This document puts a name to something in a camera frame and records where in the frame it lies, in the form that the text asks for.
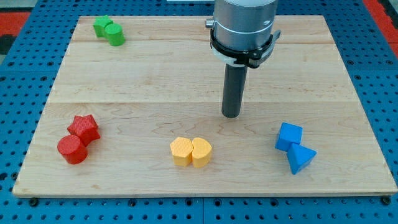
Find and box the blue cube block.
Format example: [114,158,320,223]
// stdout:
[275,123,303,151]

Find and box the green cylinder block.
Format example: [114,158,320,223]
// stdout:
[105,23,125,46]

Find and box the yellow hexagon block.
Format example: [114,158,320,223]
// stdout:
[170,137,193,167]

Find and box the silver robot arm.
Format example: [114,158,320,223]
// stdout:
[205,0,278,51]

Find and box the red cylinder block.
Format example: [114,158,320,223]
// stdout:
[57,135,88,164]

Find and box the red star block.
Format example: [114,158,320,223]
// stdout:
[67,114,101,146]

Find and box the black and white mounting clamp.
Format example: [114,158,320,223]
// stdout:
[210,30,281,68]

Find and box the green star block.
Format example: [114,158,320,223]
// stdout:
[93,15,113,37]

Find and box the blue triangle block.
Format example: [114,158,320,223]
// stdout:
[287,143,317,175]

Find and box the dark grey cylindrical pointer rod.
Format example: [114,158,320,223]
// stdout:
[221,64,247,118]

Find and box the yellow heart block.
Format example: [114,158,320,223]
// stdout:
[192,138,213,168]

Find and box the light wooden board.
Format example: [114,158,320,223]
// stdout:
[13,16,397,198]

